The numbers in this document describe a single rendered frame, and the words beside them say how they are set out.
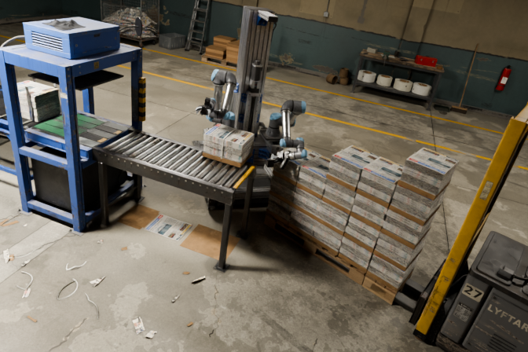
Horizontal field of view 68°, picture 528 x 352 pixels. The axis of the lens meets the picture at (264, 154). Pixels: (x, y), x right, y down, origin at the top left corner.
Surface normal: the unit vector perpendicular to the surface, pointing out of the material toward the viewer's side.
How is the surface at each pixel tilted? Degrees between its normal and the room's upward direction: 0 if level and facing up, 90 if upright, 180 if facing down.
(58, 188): 90
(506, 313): 90
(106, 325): 0
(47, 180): 90
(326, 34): 90
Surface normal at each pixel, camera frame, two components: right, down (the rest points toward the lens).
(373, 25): -0.33, 0.38
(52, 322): 0.14, -0.89
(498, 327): -0.64, 0.26
